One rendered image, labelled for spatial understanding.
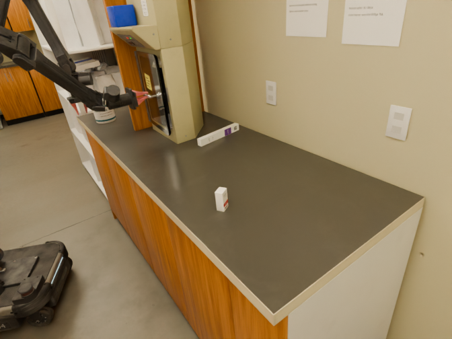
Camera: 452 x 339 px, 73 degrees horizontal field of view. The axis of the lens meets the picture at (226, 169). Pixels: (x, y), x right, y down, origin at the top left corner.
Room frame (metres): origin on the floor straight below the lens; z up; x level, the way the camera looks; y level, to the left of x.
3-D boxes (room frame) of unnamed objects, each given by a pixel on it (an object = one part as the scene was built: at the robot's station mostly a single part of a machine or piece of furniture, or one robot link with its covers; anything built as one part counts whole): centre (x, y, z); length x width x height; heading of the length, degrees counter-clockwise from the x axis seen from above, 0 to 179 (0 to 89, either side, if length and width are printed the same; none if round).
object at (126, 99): (1.47, 0.45, 1.20); 0.07 x 0.07 x 0.10; 33
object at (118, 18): (1.66, 0.43, 1.56); 0.10 x 0.10 x 0.09; 33
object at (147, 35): (1.58, 0.38, 1.46); 0.32 x 0.11 x 0.10; 33
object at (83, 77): (1.69, 0.73, 1.30); 0.11 x 0.09 x 0.12; 97
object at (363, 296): (1.50, 0.18, 0.45); 2.05 x 0.67 x 0.90; 33
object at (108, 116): (2.00, 0.78, 1.02); 0.13 x 0.13 x 0.15
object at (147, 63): (1.60, 0.34, 1.19); 0.30 x 0.01 x 0.40; 29
